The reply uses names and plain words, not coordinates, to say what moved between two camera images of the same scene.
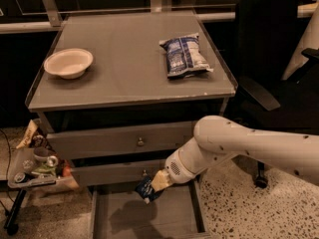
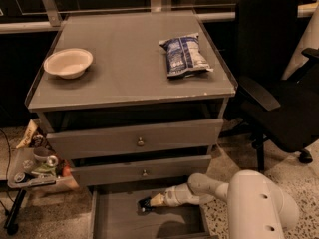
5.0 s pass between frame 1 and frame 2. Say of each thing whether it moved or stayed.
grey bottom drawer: stayed
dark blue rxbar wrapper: moved
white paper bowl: stayed
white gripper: moved
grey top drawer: stayed
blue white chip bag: stayed
